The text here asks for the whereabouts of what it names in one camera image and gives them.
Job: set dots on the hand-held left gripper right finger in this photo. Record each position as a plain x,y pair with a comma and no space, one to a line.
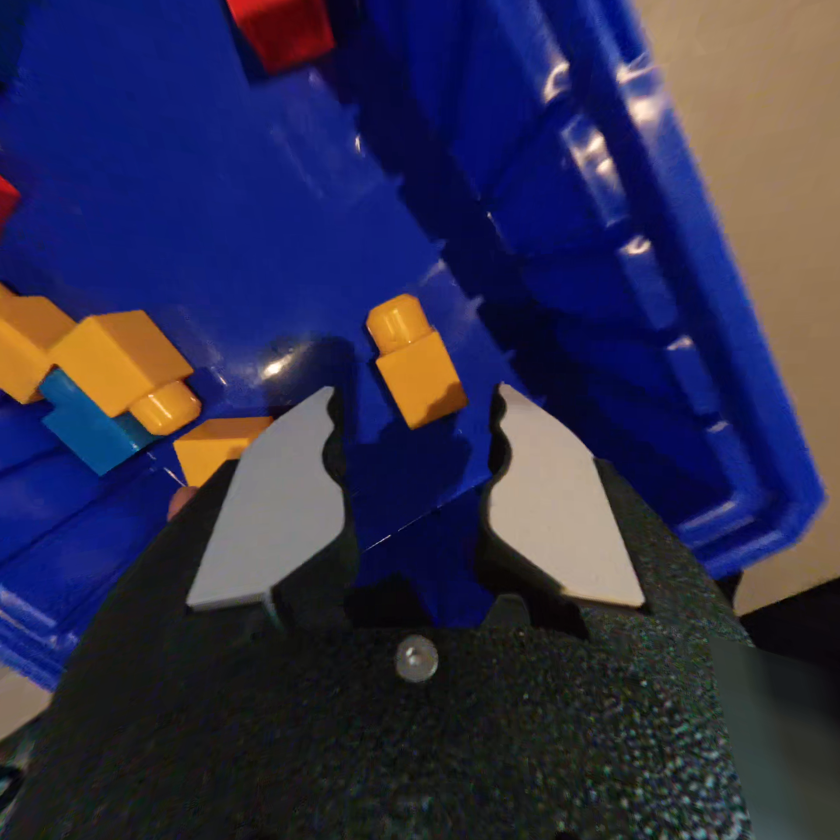
558,512

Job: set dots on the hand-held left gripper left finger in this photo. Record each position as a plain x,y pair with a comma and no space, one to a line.
275,512

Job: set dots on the yellow single-stud mega block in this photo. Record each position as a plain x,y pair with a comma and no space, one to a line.
111,354
26,341
423,387
210,449

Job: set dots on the blue plastic bin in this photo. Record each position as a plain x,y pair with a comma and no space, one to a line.
262,197

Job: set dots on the red mega block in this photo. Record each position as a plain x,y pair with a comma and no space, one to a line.
282,33
8,200

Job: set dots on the person's left hand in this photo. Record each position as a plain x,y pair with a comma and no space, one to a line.
179,502

